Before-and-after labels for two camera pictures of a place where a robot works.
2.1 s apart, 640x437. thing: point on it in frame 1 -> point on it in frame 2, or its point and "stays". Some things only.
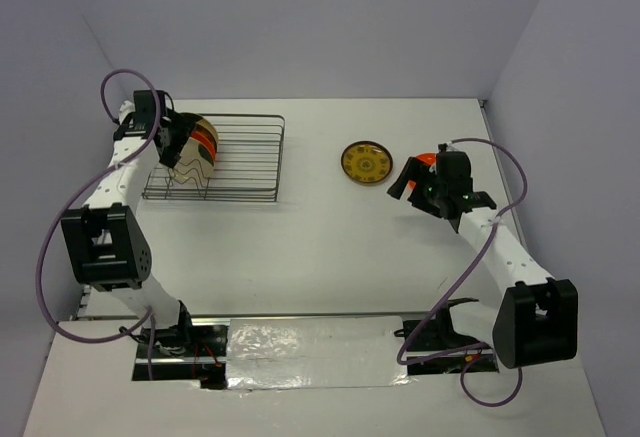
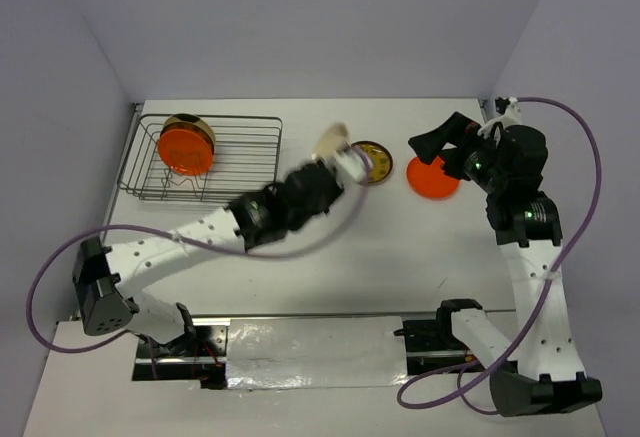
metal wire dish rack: (246, 168) stays
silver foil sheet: (315, 352) stays
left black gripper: (182, 128) -> (336, 188)
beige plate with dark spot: (192, 165) -> (332, 140)
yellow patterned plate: (367, 162) stays
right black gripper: (416, 197) -> (457, 129)
